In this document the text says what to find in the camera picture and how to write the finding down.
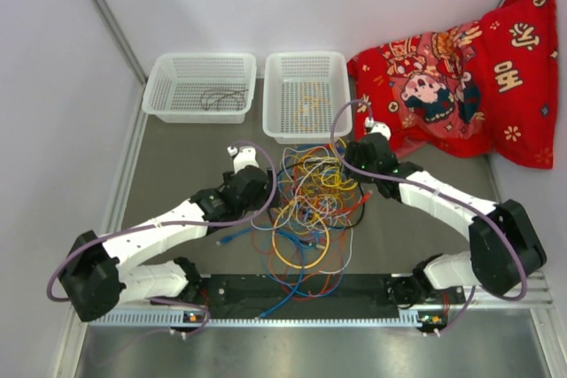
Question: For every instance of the white slotted cable duct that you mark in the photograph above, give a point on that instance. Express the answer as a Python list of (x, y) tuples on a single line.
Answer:
[(186, 319)]

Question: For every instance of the left white plastic basket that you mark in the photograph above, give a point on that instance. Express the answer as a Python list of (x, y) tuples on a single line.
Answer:
[(201, 88)]

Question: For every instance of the white plastic basket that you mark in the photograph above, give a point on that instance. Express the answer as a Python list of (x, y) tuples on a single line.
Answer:
[(302, 93), (201, 88)]

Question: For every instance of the red patterned pillow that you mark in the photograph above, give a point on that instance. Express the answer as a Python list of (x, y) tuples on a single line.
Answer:
[(485, 85)]

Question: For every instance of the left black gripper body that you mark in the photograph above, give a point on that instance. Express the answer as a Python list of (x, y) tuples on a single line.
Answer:
[(252, 204)]

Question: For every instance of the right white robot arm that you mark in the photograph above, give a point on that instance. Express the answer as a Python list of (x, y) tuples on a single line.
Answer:
[(504, 248)]

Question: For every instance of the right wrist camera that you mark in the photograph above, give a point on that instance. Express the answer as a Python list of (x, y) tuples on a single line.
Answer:
[(372, 126)]

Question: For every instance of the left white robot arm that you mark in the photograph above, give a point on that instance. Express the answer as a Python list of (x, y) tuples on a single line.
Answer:
[(102, 272)]

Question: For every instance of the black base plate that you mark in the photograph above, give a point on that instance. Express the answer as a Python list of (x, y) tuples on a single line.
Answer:
[(265, 290)]

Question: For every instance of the right white plastic basket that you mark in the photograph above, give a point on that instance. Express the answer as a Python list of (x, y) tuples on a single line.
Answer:
[(302, 93)]

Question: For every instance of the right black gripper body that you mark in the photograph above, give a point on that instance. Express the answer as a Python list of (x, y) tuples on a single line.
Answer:
[(355, 157)]

